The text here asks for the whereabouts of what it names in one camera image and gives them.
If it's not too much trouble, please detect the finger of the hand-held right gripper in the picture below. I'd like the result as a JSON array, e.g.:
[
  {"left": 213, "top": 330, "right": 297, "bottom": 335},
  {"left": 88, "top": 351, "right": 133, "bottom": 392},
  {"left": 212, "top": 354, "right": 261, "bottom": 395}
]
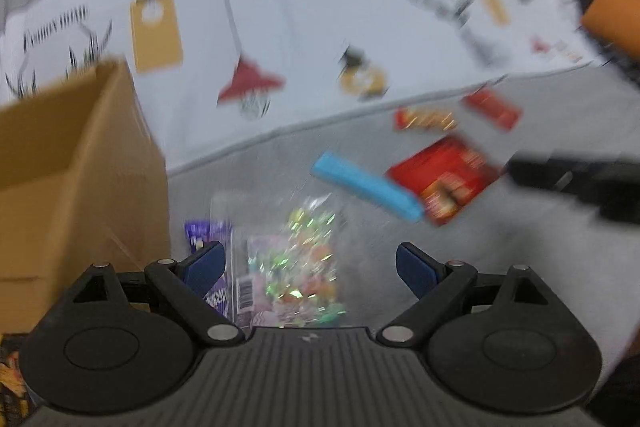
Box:
[{"left": 507, "top": 149, "right": 640, "bottom": 224}]

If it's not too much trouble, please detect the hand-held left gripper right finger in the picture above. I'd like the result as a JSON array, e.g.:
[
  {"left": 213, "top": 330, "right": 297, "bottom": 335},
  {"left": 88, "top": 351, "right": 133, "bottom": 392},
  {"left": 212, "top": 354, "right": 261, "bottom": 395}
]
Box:
[{"left": 377, "top": 242, "right": 567, "bottom": 349}]

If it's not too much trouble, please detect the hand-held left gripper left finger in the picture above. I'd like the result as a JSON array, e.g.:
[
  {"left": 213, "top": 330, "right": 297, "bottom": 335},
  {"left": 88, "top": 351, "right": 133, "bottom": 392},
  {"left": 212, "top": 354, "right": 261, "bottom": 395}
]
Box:
[{"left": 60, "top": 242, "right": 244, "bottom": 348}]

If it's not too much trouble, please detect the clear bag of colourful candies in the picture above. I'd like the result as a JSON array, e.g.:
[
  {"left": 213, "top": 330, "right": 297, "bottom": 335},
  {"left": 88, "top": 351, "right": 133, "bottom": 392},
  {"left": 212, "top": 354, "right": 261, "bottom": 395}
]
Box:
[{"left": 234, "top": 194, "right": 349, "bottom": 329}]

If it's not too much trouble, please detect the large red snack packet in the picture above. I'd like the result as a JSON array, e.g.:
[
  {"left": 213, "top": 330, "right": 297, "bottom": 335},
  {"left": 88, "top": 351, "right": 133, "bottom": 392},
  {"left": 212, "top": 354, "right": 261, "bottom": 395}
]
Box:
[{"left": 387, "top": 135, "right": 502, "bottom": 228}]

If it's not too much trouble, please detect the brown cardboard box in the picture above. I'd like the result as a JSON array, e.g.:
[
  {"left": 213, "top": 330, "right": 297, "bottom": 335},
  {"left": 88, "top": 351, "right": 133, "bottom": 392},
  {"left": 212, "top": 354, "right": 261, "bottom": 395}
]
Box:
[{"left": 0, "top": 57, "right": 173, "bottom": 339}]

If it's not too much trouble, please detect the purple snack packet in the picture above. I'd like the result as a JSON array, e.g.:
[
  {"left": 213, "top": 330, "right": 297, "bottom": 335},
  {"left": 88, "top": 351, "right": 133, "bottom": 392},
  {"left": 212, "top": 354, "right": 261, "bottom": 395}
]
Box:
[{"left": 184, "top": 219, "right": 236, "bottom": 323}]

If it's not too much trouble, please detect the blue snack bar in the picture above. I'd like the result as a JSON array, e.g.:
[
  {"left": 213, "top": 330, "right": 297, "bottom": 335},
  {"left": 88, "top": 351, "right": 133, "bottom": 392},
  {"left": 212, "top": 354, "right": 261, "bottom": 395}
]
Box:
[{"left": 310, "top": 151, "right": 426, "bottom": 224}]

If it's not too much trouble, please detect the small red snack packet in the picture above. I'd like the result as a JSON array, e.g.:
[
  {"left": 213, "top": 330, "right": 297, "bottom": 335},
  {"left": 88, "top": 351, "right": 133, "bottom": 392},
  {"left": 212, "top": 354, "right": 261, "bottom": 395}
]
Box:
[{"left": 462, "top": 87, "right": 524, "bottom": 132}]

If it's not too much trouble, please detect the red and gold snack packet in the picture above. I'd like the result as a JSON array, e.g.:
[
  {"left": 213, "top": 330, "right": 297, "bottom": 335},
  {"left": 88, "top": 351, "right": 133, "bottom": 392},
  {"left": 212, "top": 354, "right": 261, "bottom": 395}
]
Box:
[{"left": 394, "top": 105, "right": 459, "bottom": 134}]

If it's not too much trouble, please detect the orange cylinder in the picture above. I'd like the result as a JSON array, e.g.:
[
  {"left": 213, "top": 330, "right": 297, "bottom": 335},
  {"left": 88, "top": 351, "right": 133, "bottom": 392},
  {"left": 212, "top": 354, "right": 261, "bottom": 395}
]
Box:
[{"left": 579, "top": 0, "right": 640, "bottom": 58}]

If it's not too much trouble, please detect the dark orange printed packet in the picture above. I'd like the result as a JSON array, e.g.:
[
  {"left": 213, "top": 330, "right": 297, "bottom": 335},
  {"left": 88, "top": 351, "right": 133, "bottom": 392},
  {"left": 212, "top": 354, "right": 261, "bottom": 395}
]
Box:
[{"left": 0, "top": 333, "right": 37, "bottom": 427}]

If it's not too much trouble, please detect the white printed cloth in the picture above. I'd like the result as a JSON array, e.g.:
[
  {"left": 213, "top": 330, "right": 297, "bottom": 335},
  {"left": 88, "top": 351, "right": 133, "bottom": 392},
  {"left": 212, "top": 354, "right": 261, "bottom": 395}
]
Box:
[{"left": 0, "top": 0, "right": 603, "bottom": 180}]

